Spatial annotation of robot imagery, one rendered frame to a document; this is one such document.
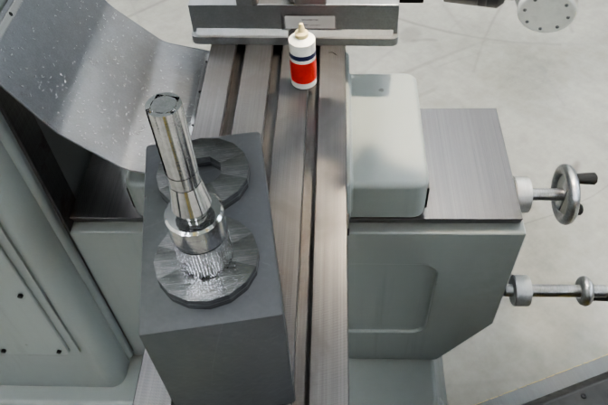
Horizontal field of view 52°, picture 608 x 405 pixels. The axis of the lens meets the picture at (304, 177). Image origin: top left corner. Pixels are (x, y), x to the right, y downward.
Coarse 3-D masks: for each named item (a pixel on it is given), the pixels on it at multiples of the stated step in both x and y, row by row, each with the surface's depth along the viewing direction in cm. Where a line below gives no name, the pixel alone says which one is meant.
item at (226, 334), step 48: (240, 144) 65; (144, 192) 61; (240, 192) 59; (144, 240) 57; (240, 240) 55; (144, 288) 54; (192, 288) 52; (240, 288) 52; (144, 336) 51; (192, 336) 52; (240, 336) 53; (192, 384) 59; (240, 384) 60; (288, 384) 62
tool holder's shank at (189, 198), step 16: (160, 96) 42; (176, 96) 41; (160, 112) 40; (176, 112) 40; (160, 128) 41; (176, 128) 41; (160, 144) 42; (176, 144) 42; (192, 144) 44; (176, 160) 43; (192, 160) 44; (176, 176) 44; (192, 176) 45; (176, 192) 46; (192, 192) 46; (208, 192) 48; (176, 208) 47; (192, 208) 47; (208, 208) 48
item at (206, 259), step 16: (224, 224) 50; (176, 240) 49; (208, 240) 49; (224, 240) 51; (176, 256) 52; (192, 256) 50; (208, 256) 50; (224, 256) 52; (192, 272) 52; (208, 272) 52
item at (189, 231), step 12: (168, 204) 50; (216, 204) 50; (168, 216) 49; (204, 216) 49; (216, 216) 49; (168, 228) 48; (180, 228) 48; (192, 228) 48; (204, 228) 48; (216, 228) 49; (192, 240) 48
